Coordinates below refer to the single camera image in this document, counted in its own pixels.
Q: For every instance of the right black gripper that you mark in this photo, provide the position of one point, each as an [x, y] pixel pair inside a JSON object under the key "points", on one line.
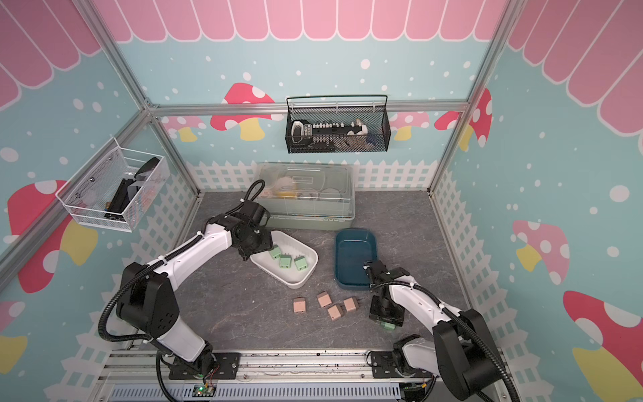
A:
{"points": [[395, 319]]}

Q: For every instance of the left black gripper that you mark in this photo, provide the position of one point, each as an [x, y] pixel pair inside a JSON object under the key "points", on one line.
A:
{"points": [[266, 244]]}

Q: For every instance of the green plug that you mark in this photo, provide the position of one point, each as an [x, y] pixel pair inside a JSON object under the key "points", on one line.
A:
{"points": [[387, 326], [275, 252], [285, 262], [301, 263]]}

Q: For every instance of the white plastic tray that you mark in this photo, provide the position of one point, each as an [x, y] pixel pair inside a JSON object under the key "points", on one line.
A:
{"points": [[292, 278]]}

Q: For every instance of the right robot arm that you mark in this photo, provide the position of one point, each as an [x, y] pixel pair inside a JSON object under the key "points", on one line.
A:
{"points": [[462, 352]]}

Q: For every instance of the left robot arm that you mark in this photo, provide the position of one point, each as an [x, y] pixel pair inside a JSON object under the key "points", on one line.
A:
{"points": [[145, 306]]}

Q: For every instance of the clear lidded storage box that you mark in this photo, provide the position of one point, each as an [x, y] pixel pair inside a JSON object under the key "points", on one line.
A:
{"points": [[307, 196]]}

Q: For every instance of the pink plug rightmost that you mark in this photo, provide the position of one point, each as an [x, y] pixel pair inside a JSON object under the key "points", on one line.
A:
{"points": [[351, 304]]}

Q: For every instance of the pink plug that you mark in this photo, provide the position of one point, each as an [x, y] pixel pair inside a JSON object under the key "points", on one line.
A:
{"points": [[324, 299], [299, 305], [335, 312], [351, 304]]}

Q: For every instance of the pink plug lower middle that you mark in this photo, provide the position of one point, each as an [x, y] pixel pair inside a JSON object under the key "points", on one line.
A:
{"points": [[335, 312]]}

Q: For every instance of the pink plug upper middle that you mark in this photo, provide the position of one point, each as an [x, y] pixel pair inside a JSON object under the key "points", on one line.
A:
{"points": [[324, 299]]}

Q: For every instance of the dark teal plastic tray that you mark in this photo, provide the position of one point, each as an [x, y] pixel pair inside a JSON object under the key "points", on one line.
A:
{"points": [[353, 248]]}

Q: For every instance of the pink plug leftmost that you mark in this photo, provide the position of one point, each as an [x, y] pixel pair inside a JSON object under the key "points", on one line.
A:
{"points": [[299, 305]]}

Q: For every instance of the items in black basket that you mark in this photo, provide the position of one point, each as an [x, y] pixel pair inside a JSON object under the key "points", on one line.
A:
{"points": [[305, 136]]}

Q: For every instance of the black item in white basket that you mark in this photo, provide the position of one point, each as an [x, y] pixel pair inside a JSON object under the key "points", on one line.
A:
{"points": [[128, 189]]}

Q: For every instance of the green circuit board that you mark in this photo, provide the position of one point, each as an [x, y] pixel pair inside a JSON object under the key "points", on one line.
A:
{"points": [[203, 391]]}

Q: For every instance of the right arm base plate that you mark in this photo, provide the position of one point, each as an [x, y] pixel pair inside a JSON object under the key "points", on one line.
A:
{"points": [[385, 365]]}

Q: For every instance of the black wire wall basket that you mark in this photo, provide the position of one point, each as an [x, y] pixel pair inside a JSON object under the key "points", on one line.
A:
{"points": [[370, 109]]}

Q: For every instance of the white wire wall basket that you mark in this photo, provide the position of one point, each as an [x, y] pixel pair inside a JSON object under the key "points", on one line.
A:
{"points": [[86, 194]]}

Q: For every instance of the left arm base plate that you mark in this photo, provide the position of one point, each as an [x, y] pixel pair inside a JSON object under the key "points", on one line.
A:
{"points": [[216, 366]]}

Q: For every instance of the aluminium front rail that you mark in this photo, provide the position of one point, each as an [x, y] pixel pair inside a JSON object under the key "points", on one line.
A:
{"points": [[268, 365]]}

